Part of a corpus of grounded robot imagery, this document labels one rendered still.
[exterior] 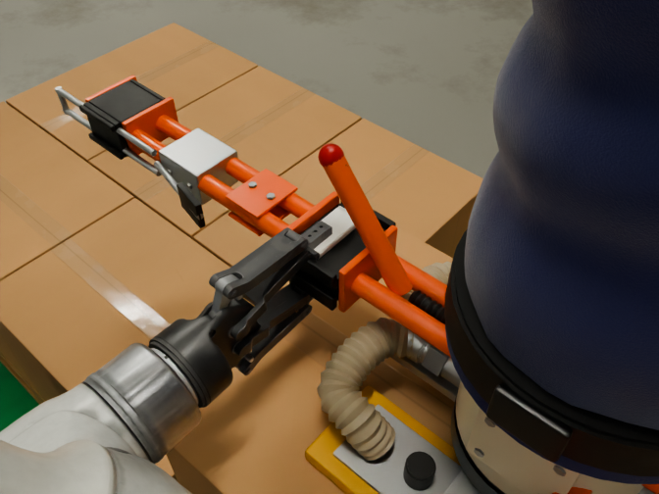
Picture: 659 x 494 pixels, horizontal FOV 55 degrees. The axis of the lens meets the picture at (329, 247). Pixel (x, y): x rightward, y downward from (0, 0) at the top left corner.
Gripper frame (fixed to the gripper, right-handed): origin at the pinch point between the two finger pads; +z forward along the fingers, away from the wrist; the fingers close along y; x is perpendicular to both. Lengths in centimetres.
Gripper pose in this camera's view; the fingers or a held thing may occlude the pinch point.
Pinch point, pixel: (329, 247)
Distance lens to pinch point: 64.7
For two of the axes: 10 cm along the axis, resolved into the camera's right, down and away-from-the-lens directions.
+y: 0.1, 6.8, 7.3
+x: 7.5, 4.8, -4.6
